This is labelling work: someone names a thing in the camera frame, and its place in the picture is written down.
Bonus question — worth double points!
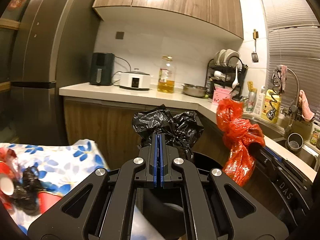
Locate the red paper cup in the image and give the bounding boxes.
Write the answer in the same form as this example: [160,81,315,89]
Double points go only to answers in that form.
[37,191,62,214]

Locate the small black plastic bag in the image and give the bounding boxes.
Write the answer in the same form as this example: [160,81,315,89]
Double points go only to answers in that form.
[9,166,43,216]

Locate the red white printed plastic bag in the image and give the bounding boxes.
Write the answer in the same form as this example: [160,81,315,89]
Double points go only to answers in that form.
[1,147,17,213]

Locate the black trash bin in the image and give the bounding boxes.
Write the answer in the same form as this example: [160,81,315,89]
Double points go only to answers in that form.
[137,145,233,239]

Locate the steel kitchen faucet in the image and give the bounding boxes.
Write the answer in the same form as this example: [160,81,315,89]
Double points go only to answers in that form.
[271,64,301,137]

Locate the steel sink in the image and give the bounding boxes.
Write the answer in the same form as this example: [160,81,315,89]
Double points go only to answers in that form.
[243,113,319,172]

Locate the steel cup in sink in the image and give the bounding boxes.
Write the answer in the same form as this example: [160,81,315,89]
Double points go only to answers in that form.
[286,133,304,154]

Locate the cooking oil bottle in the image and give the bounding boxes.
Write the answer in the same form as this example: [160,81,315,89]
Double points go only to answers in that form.
[157,56,176,93]

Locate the steel mixing bowl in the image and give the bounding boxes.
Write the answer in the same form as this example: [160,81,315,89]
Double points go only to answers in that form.
[182,83,207,98]

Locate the white rice cooker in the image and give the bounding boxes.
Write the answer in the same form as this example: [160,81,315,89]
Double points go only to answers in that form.
[119,68,151,91]

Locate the pink utensil basket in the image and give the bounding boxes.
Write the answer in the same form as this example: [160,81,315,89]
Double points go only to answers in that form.
[212,87,233,105]

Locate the yellow detergent bottle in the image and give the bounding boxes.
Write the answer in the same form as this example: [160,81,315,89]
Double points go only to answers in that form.
[261,89,281,124]

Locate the white spray bottle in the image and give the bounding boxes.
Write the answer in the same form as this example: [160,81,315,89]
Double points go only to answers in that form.
[253,86,266,116]

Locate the floral blue white tablecloth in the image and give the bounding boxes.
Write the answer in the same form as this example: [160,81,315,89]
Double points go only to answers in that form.
[1,139,164,239]

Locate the white ladle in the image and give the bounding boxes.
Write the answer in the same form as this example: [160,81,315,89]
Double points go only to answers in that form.
[232,64,239,89]

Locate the black dish rack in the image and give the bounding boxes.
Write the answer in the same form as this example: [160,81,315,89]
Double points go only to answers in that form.
[205,56,248,101]

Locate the black air fryer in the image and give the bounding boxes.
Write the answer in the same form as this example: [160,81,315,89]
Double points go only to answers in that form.
[89,53,115,86]

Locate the green beer can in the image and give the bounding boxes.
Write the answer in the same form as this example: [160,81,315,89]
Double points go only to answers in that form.
[246,90,257,113]

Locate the hanging spatula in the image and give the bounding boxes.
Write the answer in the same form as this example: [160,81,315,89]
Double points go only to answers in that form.
[252,29,259,63]

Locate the wooden upper cabinet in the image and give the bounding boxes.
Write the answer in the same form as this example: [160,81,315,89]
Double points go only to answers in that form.
[92,0,245,40]

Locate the dark grey refrigerator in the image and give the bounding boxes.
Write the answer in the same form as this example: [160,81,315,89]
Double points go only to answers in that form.
[1,0,100,146]

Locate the window blinds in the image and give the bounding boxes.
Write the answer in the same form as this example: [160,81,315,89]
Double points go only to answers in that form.
[262,0,319,121]

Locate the dark wall socket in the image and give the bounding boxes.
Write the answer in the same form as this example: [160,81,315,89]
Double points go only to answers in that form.
[115,31,125,40]

